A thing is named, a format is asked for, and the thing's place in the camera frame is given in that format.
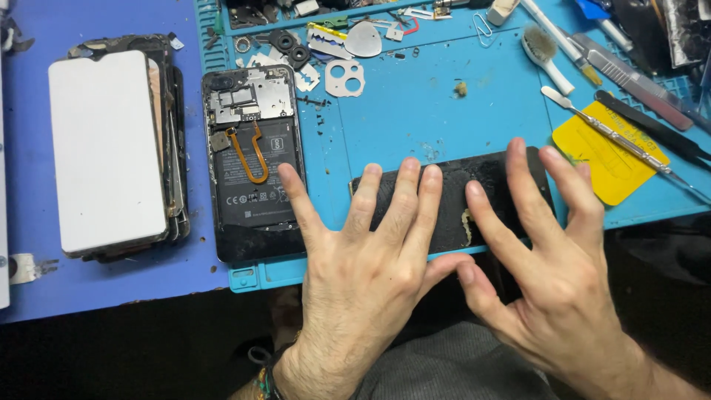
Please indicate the yellowish glue strip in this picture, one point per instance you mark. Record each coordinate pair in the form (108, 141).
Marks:
(467, 228)

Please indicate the stack of phone screens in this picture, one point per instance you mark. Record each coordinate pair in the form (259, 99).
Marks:
(105, 150)

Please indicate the person's left hand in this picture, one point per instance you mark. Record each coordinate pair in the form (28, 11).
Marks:
(355, 289)

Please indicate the opened phone with battery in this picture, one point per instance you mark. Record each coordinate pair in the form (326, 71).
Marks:
(250, 166)

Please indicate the white metal bracket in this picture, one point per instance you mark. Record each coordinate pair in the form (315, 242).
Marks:
(25, 268)

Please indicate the razor blade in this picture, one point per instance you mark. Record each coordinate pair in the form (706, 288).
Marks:
(327, 44)
(307, 78)

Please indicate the row of black screws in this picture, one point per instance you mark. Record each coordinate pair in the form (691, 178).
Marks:
(312, 101)

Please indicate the metal scalpel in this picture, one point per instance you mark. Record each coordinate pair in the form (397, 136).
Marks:
(627, 75)

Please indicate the white bristle brush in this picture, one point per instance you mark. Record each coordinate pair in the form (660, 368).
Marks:
(541, 53)

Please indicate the metal paper clip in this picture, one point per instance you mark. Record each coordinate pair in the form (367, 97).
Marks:
(482, 25)

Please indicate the heap of small phone parts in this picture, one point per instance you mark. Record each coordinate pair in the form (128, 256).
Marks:
(277, 11)

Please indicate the blue silicone repair mat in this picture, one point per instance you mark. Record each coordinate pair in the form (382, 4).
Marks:
(444, 111)

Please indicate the person's grey trousers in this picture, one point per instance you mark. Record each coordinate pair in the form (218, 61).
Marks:
(444, 366)

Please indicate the grey camera bezel plate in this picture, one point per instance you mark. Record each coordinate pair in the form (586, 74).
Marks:
(335, 83)

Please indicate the black tweezers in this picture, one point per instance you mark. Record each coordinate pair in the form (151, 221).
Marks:
(650, 125)

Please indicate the black phone back cover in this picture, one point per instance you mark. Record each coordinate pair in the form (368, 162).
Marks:
(453, 191)

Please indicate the yellow plastic card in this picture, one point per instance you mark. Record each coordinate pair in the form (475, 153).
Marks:
(608, 161)

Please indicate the metal spudger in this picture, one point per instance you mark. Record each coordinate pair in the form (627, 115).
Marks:
(611, 133)

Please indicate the metal opening pick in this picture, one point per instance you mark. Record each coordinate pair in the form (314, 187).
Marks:
(364, 40)

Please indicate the yellowish glue lump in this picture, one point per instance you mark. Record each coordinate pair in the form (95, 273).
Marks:
(460, 89)

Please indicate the person's right hand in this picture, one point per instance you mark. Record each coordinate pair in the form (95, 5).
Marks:
(561, 289)

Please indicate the toothed metal washer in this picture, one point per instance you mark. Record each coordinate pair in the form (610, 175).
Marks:
(243, 44)

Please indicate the white rubber block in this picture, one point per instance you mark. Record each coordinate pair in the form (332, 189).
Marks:
(501, 10)

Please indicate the black foil bag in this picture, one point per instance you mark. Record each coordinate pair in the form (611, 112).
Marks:
(672, 30)

